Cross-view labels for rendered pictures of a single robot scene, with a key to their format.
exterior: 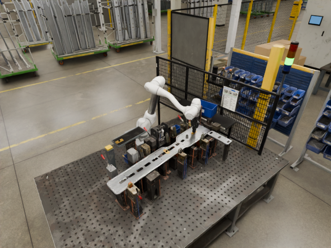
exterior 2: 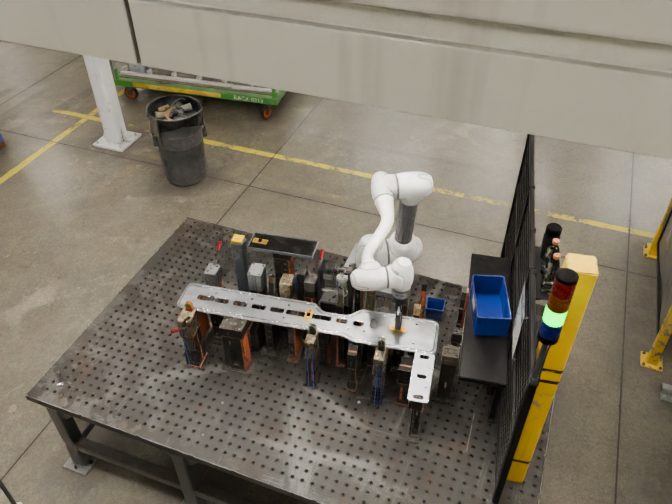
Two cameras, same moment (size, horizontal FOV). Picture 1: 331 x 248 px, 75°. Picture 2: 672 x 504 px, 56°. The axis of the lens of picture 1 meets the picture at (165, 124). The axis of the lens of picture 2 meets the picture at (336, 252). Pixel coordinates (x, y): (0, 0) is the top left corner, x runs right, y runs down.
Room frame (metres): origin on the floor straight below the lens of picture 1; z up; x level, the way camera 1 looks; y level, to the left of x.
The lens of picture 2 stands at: (0.68, -2.00, 3.40)
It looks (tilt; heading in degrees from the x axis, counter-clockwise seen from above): 41 degrees down; 57
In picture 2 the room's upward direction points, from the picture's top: straight up
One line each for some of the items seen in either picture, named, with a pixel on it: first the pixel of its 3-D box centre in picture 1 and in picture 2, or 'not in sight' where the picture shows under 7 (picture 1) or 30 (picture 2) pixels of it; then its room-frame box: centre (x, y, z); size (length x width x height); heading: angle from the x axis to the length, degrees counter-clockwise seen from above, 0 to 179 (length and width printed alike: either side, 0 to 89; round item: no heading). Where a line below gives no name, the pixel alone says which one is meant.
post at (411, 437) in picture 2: (225, 151); (415, 416); (1.94, -0.72, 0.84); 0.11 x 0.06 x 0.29; 44
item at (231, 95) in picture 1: (229, 98); (520, 321); (2.42, -0.81, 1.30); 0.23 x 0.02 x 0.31; 44
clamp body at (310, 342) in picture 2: (182, 165); (312, 358); (1.70, -0.17, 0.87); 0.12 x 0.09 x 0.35; 44
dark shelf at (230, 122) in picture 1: (202, 112); (487, 313); (2.55, -0.51, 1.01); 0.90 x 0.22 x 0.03; 44
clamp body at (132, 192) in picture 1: (135, 201); (192, 338); (1.24, 0.28, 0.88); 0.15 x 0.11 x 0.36; 44
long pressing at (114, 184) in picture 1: (165, 153); (304, 316); (1.76, 0.00, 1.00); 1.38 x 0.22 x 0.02; 134
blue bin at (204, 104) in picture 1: (204, 108); (489, 305); (2.54, -0.53, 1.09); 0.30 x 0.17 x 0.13; 53
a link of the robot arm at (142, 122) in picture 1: (142, 125); (370, 251); (2.40, 0.31, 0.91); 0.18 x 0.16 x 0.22; 155
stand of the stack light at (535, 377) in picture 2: (285, 72); (547, 336); (2.04, -1.19, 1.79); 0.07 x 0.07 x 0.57
